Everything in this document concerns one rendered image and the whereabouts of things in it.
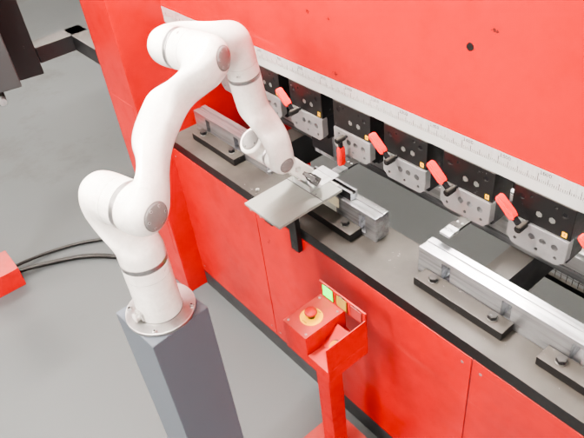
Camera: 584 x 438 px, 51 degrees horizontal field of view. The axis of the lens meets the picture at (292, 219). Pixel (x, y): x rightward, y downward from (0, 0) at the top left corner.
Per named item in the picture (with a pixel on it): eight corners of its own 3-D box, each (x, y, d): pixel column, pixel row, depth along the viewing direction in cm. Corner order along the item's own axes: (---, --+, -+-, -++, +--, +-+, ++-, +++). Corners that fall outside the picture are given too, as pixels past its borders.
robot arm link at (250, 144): (294, 151, 184) (275, 139, 189) (268, 134, 174) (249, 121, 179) (278, 175, 185) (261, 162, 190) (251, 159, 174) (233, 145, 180)
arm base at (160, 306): (152, 349, 155) (132, 299, 143) (112, 312, 166) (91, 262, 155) (210, 306, 164) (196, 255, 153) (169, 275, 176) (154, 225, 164)
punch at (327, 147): (313, 151, 203) (310, 126, 197) (317, 149, 204) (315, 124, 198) (334, 162, 196) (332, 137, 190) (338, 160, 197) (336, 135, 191)
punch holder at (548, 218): (505, 239, 148) (514, 183, 137) (526, 222, 151) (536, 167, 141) (562, 269, 138) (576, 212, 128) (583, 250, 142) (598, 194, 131)
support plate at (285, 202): (244, 205, 199) (244, 202, 198) (306, 169, 211) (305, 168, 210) (279, 229, 187) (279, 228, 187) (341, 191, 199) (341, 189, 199)
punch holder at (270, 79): (255, 106, 211) (248, 61, 201) (274, 96, 215) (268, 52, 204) (282, 120, 202) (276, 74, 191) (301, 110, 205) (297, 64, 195)
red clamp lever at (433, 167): (427, 162, 150) (449, 195, 149) (438, 155, 152) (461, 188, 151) (423, 165, 152) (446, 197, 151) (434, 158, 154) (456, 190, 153)
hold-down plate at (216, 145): (193, 138, 257) (191, 132, 255) (203, 133, 259) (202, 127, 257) (235, 166, 238) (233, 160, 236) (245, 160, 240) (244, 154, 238)
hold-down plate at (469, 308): (413, 283, 180) (413, 276, 178) (425, 275, 183) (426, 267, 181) (501, 341, 161) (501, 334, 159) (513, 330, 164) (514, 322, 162)
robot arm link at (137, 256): (143, 282, 147) (115, 204, 132) (92, 257, 156) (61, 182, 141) (177, 253, 154) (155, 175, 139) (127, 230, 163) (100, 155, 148)
